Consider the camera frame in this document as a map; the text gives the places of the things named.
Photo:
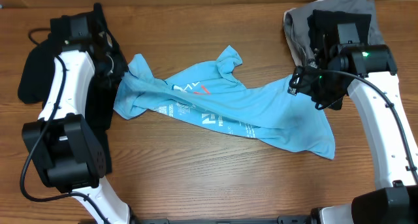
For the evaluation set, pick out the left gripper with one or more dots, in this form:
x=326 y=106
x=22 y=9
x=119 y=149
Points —
x=122 y=68

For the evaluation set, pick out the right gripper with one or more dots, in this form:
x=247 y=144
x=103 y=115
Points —
x=302 y=83

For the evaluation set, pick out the light blue printed t-shirt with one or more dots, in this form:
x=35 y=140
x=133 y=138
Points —
x=208 y=95

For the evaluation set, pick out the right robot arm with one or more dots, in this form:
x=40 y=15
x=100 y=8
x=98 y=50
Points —
x=367 y=74

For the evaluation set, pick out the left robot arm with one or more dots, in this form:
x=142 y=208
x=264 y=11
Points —
x=66 y=152

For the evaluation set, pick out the folded beige garment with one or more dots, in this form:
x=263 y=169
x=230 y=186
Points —
x=293 y=50

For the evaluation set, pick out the folded black garment with tag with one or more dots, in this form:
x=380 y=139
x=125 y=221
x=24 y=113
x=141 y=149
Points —
x=322 y=22

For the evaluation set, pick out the black garment on left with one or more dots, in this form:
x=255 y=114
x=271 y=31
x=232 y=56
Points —
x=39 y=70

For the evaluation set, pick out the folded grey garment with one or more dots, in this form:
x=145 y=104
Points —
x=296 y=25

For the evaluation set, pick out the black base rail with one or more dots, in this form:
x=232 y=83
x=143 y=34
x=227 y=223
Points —
x=278 y=220

